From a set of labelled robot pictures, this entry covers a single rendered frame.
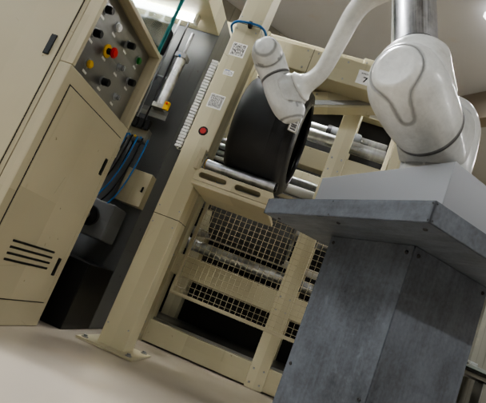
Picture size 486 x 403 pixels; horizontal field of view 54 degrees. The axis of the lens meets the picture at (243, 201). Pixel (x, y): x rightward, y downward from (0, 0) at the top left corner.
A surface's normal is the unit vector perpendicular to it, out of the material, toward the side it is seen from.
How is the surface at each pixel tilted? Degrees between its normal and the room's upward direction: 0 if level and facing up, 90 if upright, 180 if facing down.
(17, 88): 90
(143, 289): 90
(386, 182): 90
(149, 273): 90
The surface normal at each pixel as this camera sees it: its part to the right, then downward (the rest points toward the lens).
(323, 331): -0.79, -0.41
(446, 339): 0.49, 0.01
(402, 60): -0.59, -0.32
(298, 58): -0.11, -0.25
